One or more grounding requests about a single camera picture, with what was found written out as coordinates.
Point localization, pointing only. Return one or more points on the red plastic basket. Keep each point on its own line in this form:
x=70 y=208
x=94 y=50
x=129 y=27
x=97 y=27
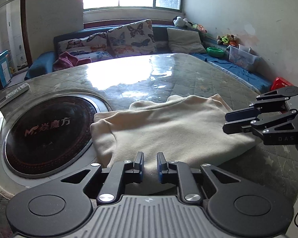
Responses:
x=280 y=82

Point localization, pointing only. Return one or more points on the round black induction cooktop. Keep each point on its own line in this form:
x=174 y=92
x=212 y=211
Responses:
x=50 y=136

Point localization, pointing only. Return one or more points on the grey remote control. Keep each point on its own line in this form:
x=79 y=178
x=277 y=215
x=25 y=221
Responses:
x=14 y=94

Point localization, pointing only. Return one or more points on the cream fleece garment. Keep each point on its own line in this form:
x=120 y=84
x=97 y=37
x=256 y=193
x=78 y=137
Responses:
x=186 y=129

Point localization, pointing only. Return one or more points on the butterfly print pillow left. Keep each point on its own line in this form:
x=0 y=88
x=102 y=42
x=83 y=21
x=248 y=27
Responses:
x=93 y=46

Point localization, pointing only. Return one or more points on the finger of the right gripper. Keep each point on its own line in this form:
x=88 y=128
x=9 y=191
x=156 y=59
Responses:
x=278 y=130
x=273 y=101

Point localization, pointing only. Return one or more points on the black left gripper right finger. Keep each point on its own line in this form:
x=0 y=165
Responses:
x=235 y=205

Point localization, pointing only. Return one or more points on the beige plain cushion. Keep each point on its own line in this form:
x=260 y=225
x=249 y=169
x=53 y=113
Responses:
x=184 y=41

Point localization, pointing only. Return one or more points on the blue white storage cabinet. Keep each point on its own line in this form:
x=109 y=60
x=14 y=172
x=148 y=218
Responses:
x=5 y=73

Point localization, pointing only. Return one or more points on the black white plush toy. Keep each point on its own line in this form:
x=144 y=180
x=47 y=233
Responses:
x=182 y=23

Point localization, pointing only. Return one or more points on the green plastic bowl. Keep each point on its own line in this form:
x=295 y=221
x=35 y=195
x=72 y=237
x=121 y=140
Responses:
x=215 y=52

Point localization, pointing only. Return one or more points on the magenta cloth on sofa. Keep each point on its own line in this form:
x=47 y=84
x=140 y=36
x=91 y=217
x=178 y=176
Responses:
x=66 y=60

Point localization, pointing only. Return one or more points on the butterfly print cushion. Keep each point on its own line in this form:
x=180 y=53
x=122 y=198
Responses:
x=132 y=39

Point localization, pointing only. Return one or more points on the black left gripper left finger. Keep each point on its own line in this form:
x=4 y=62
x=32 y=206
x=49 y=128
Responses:
x=62 y=205

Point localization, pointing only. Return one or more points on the colourful plush toys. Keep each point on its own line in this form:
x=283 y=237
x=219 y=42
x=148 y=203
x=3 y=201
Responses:
x=227 y=40

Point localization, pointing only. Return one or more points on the clear plastic storage box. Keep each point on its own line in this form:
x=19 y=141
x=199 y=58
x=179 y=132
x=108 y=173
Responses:
x=243 y=57

